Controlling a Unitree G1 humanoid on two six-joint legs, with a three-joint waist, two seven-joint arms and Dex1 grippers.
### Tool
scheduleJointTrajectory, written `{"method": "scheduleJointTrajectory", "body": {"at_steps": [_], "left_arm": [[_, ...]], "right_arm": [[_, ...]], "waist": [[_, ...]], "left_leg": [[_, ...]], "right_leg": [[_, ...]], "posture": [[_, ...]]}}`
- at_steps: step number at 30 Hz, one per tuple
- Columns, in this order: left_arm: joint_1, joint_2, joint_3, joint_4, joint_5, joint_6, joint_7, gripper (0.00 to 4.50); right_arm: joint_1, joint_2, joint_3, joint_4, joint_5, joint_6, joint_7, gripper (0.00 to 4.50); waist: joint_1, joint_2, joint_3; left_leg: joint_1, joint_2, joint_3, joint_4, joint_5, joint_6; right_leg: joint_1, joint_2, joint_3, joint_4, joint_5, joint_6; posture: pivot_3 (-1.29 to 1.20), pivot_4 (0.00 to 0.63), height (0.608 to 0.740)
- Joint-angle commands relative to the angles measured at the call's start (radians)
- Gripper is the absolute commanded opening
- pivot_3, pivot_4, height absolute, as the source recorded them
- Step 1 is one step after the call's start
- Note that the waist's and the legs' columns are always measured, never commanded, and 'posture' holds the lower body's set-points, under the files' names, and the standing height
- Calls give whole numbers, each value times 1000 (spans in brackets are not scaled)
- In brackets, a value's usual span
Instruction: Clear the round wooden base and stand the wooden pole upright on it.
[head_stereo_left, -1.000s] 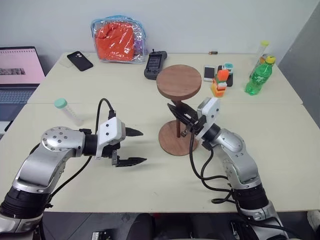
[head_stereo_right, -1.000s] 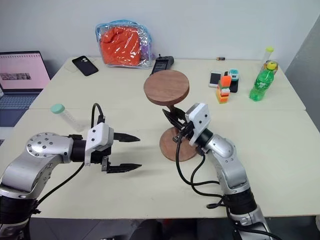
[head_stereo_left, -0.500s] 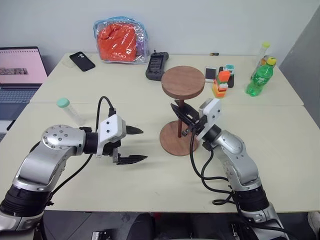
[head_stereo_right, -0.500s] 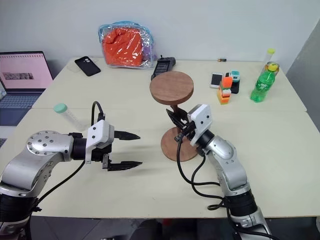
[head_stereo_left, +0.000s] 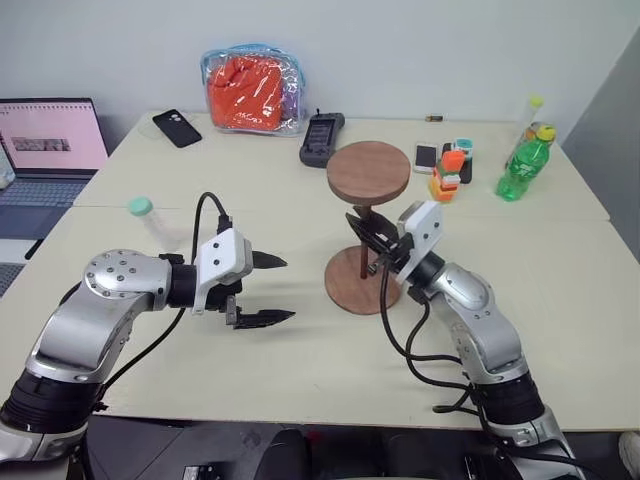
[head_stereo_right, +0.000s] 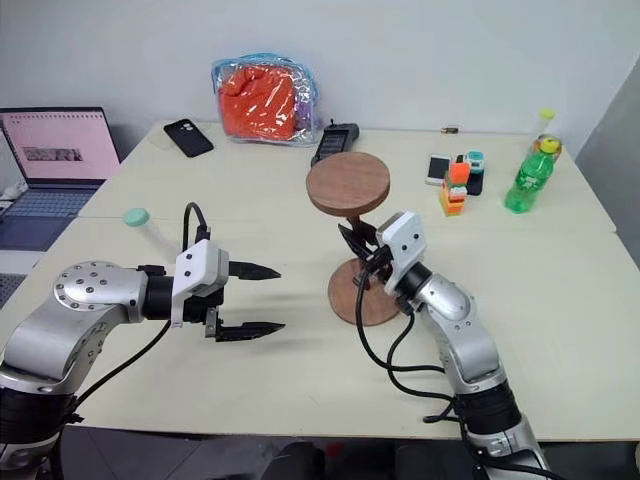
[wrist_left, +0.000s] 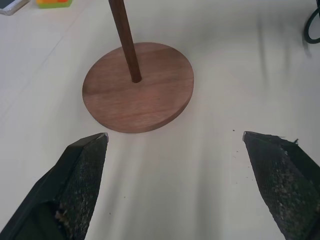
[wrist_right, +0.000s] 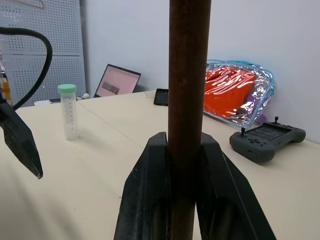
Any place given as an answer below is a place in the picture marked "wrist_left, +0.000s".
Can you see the green and orange plastic box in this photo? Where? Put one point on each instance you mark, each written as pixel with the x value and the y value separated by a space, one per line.
pixel 53 3

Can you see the dark wooden pole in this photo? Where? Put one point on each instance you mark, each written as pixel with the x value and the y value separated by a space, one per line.
pixel 126 40

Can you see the flat device with silver edge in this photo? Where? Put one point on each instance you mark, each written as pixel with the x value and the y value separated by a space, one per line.
pixel 11 6

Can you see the round wooden base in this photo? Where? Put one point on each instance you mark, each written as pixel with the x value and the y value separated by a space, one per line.
pixel 140 100

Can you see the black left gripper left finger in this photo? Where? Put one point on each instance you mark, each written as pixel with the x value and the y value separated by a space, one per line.
pixel 75 190

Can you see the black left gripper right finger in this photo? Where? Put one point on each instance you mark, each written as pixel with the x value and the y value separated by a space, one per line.
pixel 282 185

